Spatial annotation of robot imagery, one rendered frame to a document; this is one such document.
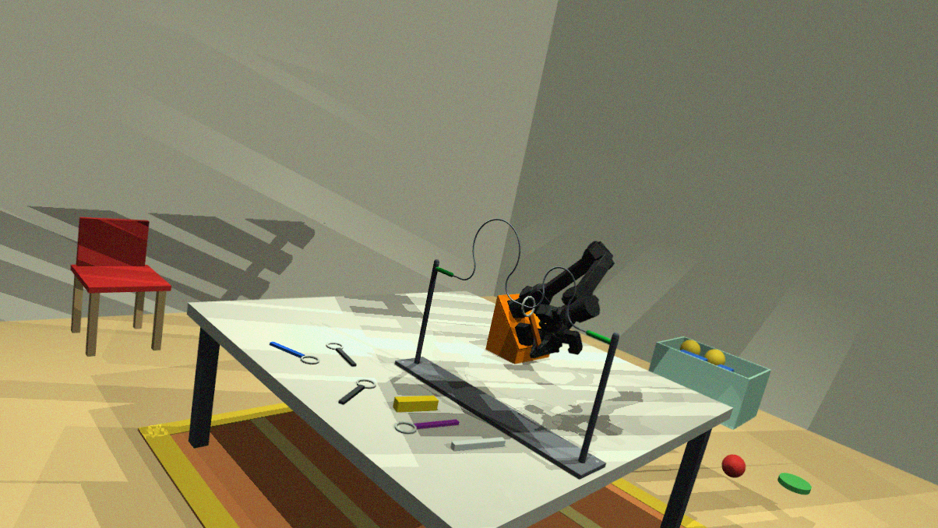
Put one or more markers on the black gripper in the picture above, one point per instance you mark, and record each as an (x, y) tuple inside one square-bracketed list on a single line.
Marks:
[(551, 338)]

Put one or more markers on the black handle with grey ring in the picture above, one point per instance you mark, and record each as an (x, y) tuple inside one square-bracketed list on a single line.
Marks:
[(357, 390), (342, 353)]

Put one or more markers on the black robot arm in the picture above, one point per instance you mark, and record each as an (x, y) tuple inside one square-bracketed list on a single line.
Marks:
[(596, 261)]

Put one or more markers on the grey ring with blue handle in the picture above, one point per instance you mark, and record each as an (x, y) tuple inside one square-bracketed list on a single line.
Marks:
[(294, 352)]

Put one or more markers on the grey rectangular bar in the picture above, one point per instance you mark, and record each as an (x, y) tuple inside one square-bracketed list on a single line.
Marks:
[(482, 443)]

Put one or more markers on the grey loop with purple handle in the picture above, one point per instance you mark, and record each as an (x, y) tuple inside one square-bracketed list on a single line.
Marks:
[(434, 424)]

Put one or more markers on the grey loop with orange handle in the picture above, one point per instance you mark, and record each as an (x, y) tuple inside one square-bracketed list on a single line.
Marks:
[(532, 321)]

